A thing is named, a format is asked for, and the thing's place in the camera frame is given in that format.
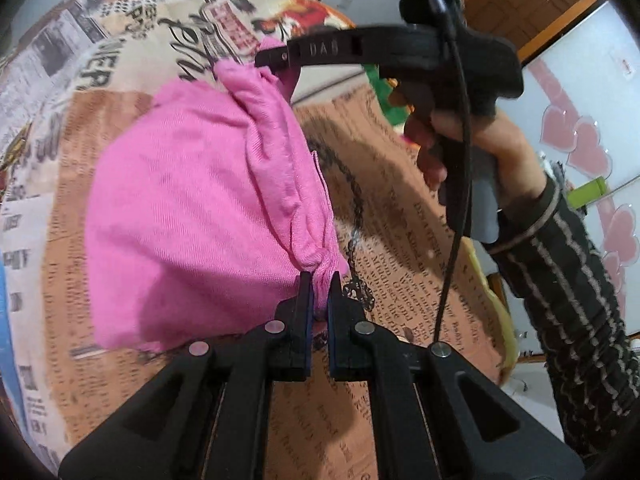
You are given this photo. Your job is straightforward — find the brown wooden door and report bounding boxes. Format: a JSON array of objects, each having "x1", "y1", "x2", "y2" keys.
[{"x1": 462, "y1": 0, "x2": 606, "y2": 66}]

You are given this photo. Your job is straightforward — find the pink heart wall decoration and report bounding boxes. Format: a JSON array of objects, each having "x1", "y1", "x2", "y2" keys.
[{"x1": 527, "y1": 55, "x2": 640, "y2": 291}]

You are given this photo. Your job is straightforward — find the yellow cloth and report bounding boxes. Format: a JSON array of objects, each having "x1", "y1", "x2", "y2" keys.
[{"x1": 462, "y1": 237, "x2": 520, "y2": 383}]

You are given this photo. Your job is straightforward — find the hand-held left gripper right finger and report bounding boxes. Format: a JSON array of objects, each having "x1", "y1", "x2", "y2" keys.
[{"x1": 327, "y1": 271, "x2": 586, "y2": 480}]

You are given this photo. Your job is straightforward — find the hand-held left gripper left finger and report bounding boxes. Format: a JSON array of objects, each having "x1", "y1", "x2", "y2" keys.
[{"x1": 59, "y1": 271, "x2": 315, "y2": 480}]

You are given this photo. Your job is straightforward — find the printed newspaper pattern blanket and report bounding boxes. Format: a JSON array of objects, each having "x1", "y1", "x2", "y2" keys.
[{"x1": 0, "y1": 0, "x2": 518, "y2": 480}]

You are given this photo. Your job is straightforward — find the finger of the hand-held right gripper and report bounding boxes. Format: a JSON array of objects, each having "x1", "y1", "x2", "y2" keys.
[{"x1": 255, "y1": 25, "x2": 443, "y2": 68}]

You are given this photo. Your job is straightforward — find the person's right forearm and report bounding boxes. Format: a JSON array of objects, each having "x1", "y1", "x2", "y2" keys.
[{"x1": 482, "y1": 175, "x2": 640, "y2": 466}]

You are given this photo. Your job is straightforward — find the black cable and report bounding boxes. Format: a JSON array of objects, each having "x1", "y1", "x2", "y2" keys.
[{"x1": 422, "y1": 0, "x2": 473, "y2": 348}]

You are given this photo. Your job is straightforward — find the person's right hand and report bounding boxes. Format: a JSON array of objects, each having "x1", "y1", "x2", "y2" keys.
[{"x1": 390, "y1": 82, "x2": 546, "y2": 208}]

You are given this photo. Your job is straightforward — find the green container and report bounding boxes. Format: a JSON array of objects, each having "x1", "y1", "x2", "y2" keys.
[{"x1": 567, "y1": 177, "x2": 608, "y2": 211}]

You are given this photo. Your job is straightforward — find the pink knit top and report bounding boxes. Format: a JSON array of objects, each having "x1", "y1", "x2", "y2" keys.
[{"x1": 85, "y1": 35, "x2": 351, "y2": 353}]

